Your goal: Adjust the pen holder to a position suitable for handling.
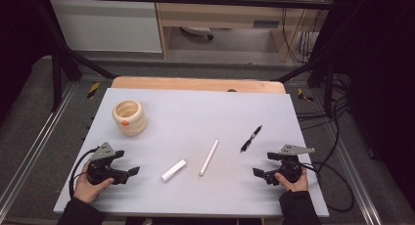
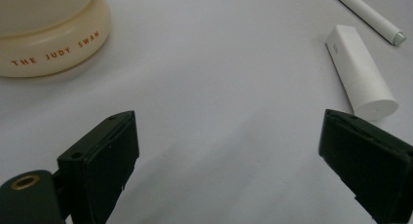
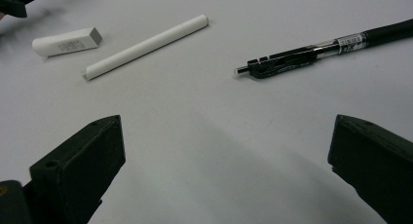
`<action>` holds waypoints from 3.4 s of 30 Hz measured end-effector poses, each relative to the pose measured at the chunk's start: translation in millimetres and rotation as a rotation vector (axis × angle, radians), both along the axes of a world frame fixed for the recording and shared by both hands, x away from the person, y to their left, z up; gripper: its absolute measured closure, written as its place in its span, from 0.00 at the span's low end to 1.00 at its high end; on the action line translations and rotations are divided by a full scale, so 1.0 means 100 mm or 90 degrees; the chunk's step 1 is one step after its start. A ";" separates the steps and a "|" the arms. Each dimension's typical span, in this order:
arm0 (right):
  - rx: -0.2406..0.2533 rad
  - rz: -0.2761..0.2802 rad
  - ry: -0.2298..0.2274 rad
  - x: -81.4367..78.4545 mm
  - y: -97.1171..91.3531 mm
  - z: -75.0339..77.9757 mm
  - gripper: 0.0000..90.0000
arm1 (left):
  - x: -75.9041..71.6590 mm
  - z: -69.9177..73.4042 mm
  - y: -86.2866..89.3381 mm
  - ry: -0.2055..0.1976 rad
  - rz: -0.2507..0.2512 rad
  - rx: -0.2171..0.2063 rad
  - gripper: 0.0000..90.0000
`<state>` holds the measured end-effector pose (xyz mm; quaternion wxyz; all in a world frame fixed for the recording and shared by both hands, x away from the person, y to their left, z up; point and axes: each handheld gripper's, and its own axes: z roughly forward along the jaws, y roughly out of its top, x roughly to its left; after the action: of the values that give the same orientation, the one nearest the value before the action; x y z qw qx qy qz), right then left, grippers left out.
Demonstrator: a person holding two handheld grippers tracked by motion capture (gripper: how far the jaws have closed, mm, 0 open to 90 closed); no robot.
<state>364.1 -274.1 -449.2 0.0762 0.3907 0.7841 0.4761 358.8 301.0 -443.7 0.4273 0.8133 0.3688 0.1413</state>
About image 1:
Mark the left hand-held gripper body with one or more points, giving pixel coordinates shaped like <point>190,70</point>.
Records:
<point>99,172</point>

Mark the white chair base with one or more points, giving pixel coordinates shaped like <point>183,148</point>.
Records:
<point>195,31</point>

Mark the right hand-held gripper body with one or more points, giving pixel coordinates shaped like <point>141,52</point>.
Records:
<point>290,168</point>

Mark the white plastic tube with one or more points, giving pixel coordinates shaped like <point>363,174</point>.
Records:
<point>173,170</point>

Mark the white cabinet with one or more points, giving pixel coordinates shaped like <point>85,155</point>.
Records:
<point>104,26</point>

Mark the black curtain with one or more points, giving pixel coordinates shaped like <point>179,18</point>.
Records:
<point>385,71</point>
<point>16,39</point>

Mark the long white pen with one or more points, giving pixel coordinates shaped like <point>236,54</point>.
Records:
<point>208,158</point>

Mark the person's right hand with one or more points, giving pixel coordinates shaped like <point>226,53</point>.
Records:
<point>295,187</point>

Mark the yellow black tape marker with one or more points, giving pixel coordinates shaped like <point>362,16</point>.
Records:
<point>93,90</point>
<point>305,95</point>

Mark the person's left hand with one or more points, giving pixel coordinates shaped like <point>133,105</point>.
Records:
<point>87,190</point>

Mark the wooden table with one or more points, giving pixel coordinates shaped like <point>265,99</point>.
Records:
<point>195,84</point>

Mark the aluminium floor rail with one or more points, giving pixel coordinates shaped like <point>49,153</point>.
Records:
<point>36,146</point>
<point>355,179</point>

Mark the black pen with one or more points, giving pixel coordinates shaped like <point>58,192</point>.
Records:
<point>250,139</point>

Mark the black metal stand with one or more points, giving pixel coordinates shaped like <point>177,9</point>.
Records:
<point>57,81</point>
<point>329,88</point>

